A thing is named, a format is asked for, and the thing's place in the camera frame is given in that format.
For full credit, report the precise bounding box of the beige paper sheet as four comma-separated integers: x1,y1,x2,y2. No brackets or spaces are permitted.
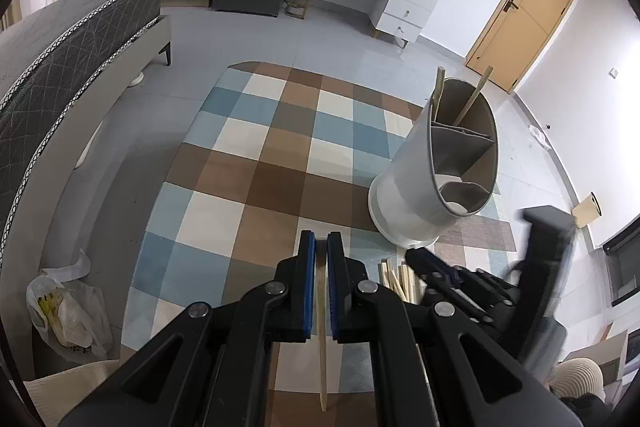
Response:
572,192,601,229

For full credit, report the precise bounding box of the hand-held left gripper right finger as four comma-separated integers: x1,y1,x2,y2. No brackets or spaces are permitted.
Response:
326,231,586,427

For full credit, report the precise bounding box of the cream woven cushion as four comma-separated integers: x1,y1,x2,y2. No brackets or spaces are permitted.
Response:
22,357,121,427

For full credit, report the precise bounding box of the wooden door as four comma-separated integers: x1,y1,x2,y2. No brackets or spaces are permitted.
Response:
465,0,585,94

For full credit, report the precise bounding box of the beige curtain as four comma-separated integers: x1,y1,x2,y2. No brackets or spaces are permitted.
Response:
0,0,23,32

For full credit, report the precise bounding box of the checkered blue brown rug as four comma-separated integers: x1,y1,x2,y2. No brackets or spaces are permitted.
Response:
120,61,518,427

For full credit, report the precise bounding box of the black screen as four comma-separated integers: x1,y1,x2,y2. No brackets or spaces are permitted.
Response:
602,214,640,308

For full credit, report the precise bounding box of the light grey bed frame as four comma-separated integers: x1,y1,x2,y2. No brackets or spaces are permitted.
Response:
0,14,173,358

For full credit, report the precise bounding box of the pile of wooden chopsticks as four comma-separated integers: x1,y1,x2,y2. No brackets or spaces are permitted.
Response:
376,258,428,305

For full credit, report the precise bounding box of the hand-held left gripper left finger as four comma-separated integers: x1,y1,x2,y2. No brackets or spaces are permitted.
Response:
57,229,321,427

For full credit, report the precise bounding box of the white grey utensil holder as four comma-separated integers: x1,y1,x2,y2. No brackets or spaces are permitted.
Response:
367,78,501,249

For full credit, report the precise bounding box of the dark grey quilted mattress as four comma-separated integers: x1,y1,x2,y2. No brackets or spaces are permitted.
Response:
0,0,163,253

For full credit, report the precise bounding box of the cream woven hat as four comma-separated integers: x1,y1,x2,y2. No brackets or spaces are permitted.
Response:
547,357,606,403

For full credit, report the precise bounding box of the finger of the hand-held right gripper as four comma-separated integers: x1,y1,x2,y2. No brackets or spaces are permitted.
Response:
405,248,521,303
425,276,503,324

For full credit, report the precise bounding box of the cardboard box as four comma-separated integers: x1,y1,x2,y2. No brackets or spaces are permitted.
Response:
567,329,628,383

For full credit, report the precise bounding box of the white plastic bag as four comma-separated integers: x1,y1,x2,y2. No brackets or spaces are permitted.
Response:
26,249,113,363

